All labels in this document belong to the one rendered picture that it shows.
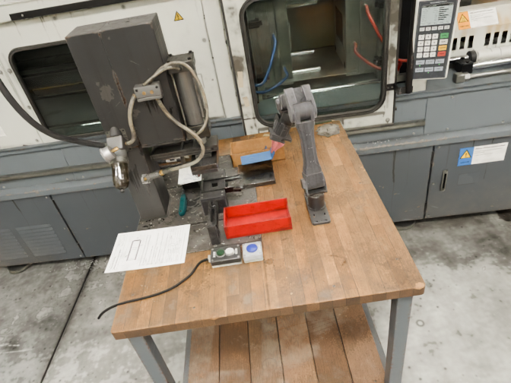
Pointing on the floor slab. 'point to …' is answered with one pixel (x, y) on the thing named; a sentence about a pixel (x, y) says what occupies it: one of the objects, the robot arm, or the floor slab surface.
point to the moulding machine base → (21, 258)
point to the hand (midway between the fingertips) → (272, 151)
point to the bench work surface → (287, 288)
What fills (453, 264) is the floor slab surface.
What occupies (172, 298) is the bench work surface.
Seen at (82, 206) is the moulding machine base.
